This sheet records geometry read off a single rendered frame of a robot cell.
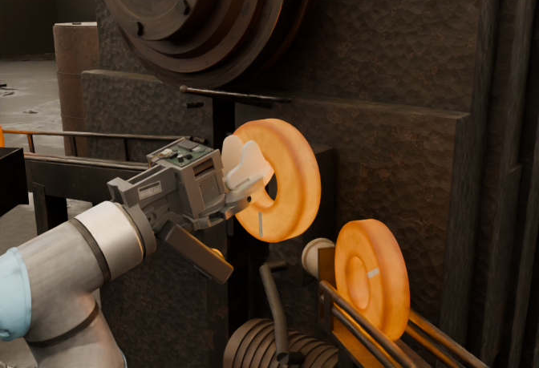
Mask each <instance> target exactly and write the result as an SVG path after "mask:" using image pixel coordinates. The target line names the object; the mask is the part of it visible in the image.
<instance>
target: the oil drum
mask: <svg viewBox="0 0 539 368"><path fill-rule="evenodd" d="M53 32H54V41H55V57H56V66H57V70H56V73H57V75H58V84H59V100H60V108H61V112H60V115H61V117H62V126H63V131H74V132H86V123H85V113H84V103H83V84H82V75H81V73H82V72H83V71H92V70H100V65H99V44H98V34H97V23H96V22H71V23H58V24H55V25H54V26H53ZM63 142H64V151H65V156H72V154H71V145H70V139H69V136H64V137H63ZM75 143H76V149H77V154H78V157H84V158H88V151H87V137H78V136H75Z"/></svg>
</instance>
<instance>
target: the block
mask: <svg viewBox="0 0 539 368"><path fill-rule="evenodd" d="M308 144H309V145H310V147H311V149H312V151H313V153H314V156H315V159H316V161H317V164H318V169H319V174H320V179H321V198H320V204H319V207H318V212H317V214H316V217H315V218H314V221H313V222H312V224H311V225H310V226H309V228H308V229H307V230H306V231H305V232H303V233H302V234H300V235H298V236H296V237H292V238H289V239H286V240H283V241H279V242H269V262H270V261H276V260H281V259H285V261H286V265H287V267H286V269H285V270H282V271H278V272H275V273H272V274H273V276H274V279H276V280H279V281H283V282H285V283H287V284H290V285H294V286H297V287H306V286H307V285H309V284H310V283H312V282H313V281H316V280H317V278H316V277H313V276H311V275H310V274H309V273H308V272H307V271H306V270H305V269H304V267H303V265H302V252H303V250H304V248H305V247H306V246H307V245H308V244H309V243H310V242H311V241H312V240H315V239H318V238H326V239H329V240H331V241H332V242H333V218H334V166H335V150H334V148H333V147H331V146H329V145H324V144H316V143H311V142H308ZM277 193H278V182H277V178H276V175H275V173H273V175H272V177H271V179H270V180H269V197H270V198H271V199H272V200H274V201H275V199H276V196H277Z"/></svg>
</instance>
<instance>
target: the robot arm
mask: <svg viewBox="0 0 539 368"><path fill-rule="evenodd" d="M147 159H148V168H149V169H148V170H147V171H145V172H142V173H140V174H139V175H137V176H134V177H132V178H131V179H129V180H126V181H125V180H122V179H120V178H119V177H117V178H115V179H114V180H111V181H109V182H107V186H108V188H109V191H110V193H111V197H112V200H110V201H104V202H103V203H101V204H98V205H96V206H95V207H93V208H91V209H89V210H87V211H86V212H83V213H81V214H79V215H78V216H76V217H74V218H72V219H70V220H68V221H66V222H64V223H62V224H60V225H59V226H57V227H55V228H53V229H51V230H49V231H47V232H45V233H43V234H41V235H39V236H37V237H36V238H34V239H32V240H30V241H28V242H26V243H24V244H22V245H19V246H18V247H17V248H15V247H13V248H11V249H8V250H7V252H6V253H5V254H3V255H2V256H0V339H1V340H3V341H4V342H10V341H12V340H14V339H15V338H21V337H23V338H24V339H25V341H26V344H27V345H28V346H29V348H30V351H31V353H32V354H33V356H34V359H35V361H36V362H37V364H38V368H127V362H126V359H125V357H124V355H123V353H122V351H121V350H120V348H119V347H118V346H117V344H116V341H115V339H114V337H113V335H112V333H111V331H110V329H109V327H108V324H107V322H106V320H105V318H104V316H103V313H102V311H101V309H100V307H99V305H98V303H97V301H96V299H95V297H94V295H93V293H92V292H94V291H96V290H97V289H98V288H100V287H102V286H103V285H105V284H107V283H108V282H110V281H112V280H114V279H116V278H117V277H119V276H120V275H122V274H123V273H126V272H127V271H128V270H130V269H132V268H134V267H135V266H137V265H138V264H140V263H141V261H142V259H144V258H145V257H147V256H149V255H151V254H152V253H154V252H155V251H156V238H157V239H158V240H160V241H162V242H163V243H164V244H166V245H167V246H168V247H169V248H171V249H173V250H174V251H175V252H177V253H178V254H180V255H181V256H182V257H183V258H185V259H186V260H188V261H189V262H191V263H192V264H194V268H195V270H196V272H197V273H198V274H199V275H200V276H201V277H203V278H207V279H211V278H213V279H214V280H216V281H217V282H219V283H220V284H224V283H225V282H226V280H227V279H228V278H229V276H230V274H231V273H232V271H233V267H232V266H231V265H230V264H229V263H228V262H226V261H225V259H224V256H223V255H222V253H221V252H220V251H219V250H218V249H215V248H209V247H207V246H205V245H204V244H202V243H201V242H200V241H198V239H196V238H195V237H194V236H192V235H191V234H190V232H191V231H192V230H195V231H196V230H198V229H204V228H209V227H211V226H213V225H215V224H218V223H220V222H222V221H223V220H228V219H229V218H230V217H231V216H233V215H235V214H237V213H239V212H241V211H243V210H244V209H246V208H248V207H249V206H250V205H251V204H252V203H253V202H254V201H255V200H256V199H257V198H258V197H259V196H260V195H261V193H262V192H263V191H264V190H265V186H266V185H267V184H268V182H269V181H270V179H271V177H272V175H273V173H274V170H273V168H272V167H271V165H270V163H269V162H268V161H267V160H265V159H264V157H263V155H262V153H261V151H260V149H259V147H258V145H257V143H256V142H254V141H252V140H250V141H249V142H247V143H246V144H245V145H244V146H243V144H242V142H241V141H240V139H239V137H237V136H236V135H230V136H228V137H227V138H225V140H224V143H223V148H222V153H221V154H220V151H219V149H217V150H214V149H212V148H208V147H206V146H203V145H201V144H197V143H194V142H192V141H190V140H185V138H184V137H183V138H181V139H179V140H177V141H175V142H173V143H171V144H169V145H167V146H165V147H163V148H161V149H159V150H157V151H155V152H153V153H151V154H149V155H147ZM224 193H226V194H224ZM155 237H156V238H155Z"/></svg>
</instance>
